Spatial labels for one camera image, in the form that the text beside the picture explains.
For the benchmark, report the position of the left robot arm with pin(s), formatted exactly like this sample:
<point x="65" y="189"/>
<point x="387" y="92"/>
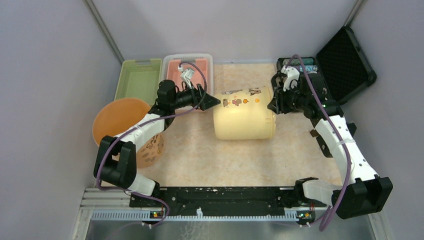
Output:
<point x="116" y="161"/>

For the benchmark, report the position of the black open tool case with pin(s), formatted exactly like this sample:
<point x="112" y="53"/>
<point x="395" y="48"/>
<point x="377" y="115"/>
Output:
<point x="332" y="77"/>

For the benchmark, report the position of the green plastic basket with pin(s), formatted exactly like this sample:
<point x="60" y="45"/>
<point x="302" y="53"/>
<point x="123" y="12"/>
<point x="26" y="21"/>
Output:
<point x="139" y="79"/>

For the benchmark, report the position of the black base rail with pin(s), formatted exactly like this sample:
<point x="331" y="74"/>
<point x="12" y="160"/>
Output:
<point x="205" y="203"/>

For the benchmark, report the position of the pink plastic basket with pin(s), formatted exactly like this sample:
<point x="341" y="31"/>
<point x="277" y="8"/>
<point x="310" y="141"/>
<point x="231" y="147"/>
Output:
<point x="174" y="66"/>

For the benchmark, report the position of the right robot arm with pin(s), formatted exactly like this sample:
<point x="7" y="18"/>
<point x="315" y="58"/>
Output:
<point x="362" y="191"/>

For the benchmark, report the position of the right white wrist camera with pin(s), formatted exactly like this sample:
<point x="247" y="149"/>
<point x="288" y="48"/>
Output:
<point x="291" y="78"/>

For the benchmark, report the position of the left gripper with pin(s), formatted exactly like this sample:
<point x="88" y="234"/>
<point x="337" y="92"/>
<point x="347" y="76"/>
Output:
<point x="201" y="99"/>

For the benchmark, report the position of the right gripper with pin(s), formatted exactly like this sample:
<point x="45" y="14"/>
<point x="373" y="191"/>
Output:
<point x="277" y="104"/>

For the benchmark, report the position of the yellow capybara bucket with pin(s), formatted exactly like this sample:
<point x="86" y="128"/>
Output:
<point x="243" y="114"/>

